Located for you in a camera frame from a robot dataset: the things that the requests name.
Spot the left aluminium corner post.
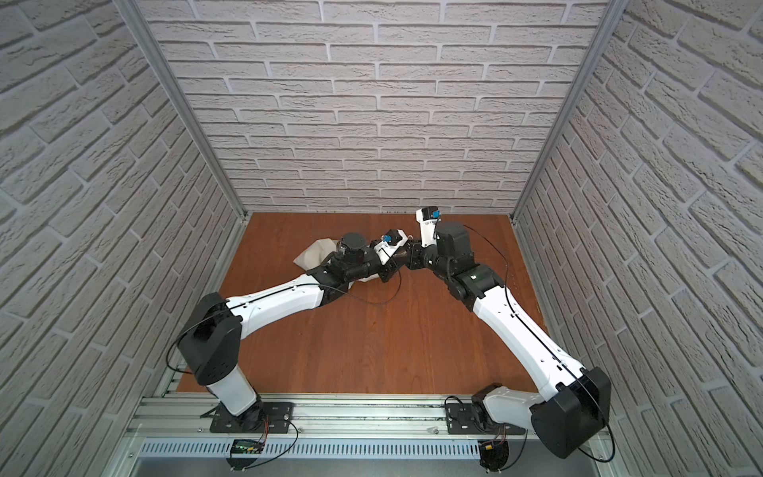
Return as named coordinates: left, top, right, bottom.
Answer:
left=114, top=0, right=248, bottom=222

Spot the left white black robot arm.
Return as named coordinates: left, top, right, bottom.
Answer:
left=176, top=230, right=409, bottom=421

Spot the white perforated vent strip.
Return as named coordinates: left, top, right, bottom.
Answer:
left=138, top=437, right=479, bottom=460

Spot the aluminium front rail frame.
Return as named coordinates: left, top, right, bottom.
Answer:
left=103, top=392, right=627, bottom=477

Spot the right round black controller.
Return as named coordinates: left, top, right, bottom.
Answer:
left=478, top=440, right=510, bottom=472

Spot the aluminium corner post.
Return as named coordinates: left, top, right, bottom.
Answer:
left=114, top=0, right=248, bottom=222
left=510, top=0, right=628, bottom=225

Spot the cream cloth drawstring bag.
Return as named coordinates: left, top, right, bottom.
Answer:
left=293, top=237, right=389, bottom=284

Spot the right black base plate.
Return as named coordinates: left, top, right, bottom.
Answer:
left=443, top=399, right=525, bottom=436

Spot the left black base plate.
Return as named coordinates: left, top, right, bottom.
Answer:
left=203, top=401, right=294, bottom=434

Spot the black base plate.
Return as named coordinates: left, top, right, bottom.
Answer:
left=203, top=401, right=294, bottom=434
left=443, top=399, right=525, bottom=436

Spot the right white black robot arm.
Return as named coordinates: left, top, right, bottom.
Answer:
left=409, top=219, right=612, bottom=458

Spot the left controller board with wires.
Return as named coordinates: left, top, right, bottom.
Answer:
left=227, top=415, right=300, bottom=472

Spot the right aluminium corner post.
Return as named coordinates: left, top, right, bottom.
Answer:
left=510, top=0, right=628, bottom=225

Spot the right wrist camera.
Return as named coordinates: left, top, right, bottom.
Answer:
left=415, top=206, right=440, bottom=248

